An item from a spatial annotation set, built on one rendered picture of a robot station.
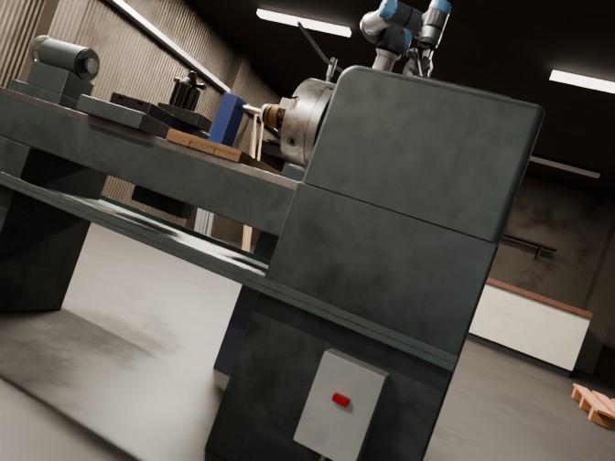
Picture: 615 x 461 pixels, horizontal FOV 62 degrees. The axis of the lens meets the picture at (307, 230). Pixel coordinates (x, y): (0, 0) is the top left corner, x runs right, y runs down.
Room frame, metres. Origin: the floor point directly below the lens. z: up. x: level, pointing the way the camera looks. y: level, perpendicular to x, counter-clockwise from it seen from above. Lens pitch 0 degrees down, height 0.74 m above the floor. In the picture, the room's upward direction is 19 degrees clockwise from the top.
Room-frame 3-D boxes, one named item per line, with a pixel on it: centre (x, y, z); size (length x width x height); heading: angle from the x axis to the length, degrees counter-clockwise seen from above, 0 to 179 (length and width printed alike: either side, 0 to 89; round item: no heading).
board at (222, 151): (1.89, 0.37, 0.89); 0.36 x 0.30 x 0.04; 160
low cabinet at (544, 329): (8.41, -3.44, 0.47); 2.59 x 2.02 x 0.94; 161
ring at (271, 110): (1.84, 0.23, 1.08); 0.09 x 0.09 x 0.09; 70
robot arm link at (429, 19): (1.84, -0.18, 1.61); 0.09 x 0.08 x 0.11; 13
